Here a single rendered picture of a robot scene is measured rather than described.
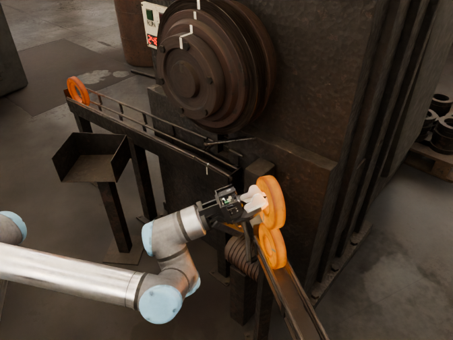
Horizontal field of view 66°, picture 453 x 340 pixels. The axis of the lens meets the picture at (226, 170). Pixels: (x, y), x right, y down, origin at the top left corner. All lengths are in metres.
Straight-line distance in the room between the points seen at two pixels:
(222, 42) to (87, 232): 1.54
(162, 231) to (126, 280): 0.15
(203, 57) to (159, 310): 0.70
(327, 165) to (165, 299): 0.69
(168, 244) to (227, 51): 0.59
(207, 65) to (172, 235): 0.50
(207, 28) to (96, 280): 0.77
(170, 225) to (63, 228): 1.48
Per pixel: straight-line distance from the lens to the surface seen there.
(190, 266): 1.00
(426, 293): 2.13
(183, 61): 1.17
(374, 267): 2.12
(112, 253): 2.12
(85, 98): 2.21
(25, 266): 1.01
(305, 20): 1.14
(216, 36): 1.12
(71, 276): 0.96
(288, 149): 1.28
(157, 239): 0.97
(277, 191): 0.95
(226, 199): 0.96
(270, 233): 1.11
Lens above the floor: 1.61
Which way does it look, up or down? 39 degrees down
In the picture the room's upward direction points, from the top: 1 degrees counter-clockwise
